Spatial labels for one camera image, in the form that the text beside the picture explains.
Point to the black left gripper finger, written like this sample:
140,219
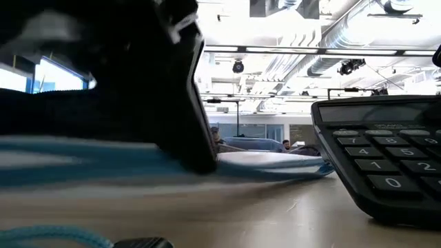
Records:
172,103

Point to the clear blue-trimmed zip pouch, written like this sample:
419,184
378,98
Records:
268,162

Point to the black desk calculator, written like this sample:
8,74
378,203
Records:
379,155

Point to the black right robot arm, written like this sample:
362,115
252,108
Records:
438,56

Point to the overhead light bar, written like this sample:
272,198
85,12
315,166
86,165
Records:
275,50

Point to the person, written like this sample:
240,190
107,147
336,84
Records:
286,144

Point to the black ceiling spotlight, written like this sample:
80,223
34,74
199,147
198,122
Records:
351,66

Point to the round black ceiling camera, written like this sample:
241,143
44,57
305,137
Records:
237,66

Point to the silver ventilation duct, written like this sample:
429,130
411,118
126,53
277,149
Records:
320,65

